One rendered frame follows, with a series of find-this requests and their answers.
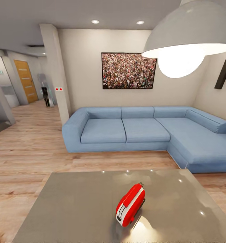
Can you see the picture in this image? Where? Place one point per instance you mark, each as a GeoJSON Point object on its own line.
{"type": "Point", "coordinates": [127, 71]}

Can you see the coffee table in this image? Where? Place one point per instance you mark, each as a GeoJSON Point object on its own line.
{"type": "Point", "coordinates": [80, 207]}

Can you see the standing mirror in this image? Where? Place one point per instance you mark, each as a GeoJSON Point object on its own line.
{"type": "Point", "coordinates": [45, 90]}

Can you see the door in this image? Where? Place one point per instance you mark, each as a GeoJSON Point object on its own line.
{"type": "Point", "coordinates": [26, 80]}

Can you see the sofa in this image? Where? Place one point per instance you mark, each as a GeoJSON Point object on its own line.
{"type": "Point", "coordinates": [195, 140]}

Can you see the radio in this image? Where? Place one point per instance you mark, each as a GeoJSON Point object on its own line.
{"type": "Point", "coordinates": [130, 205]}

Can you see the room light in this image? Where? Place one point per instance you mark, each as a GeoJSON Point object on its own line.
{"type": "Point", "coordinates": [193, 22]}

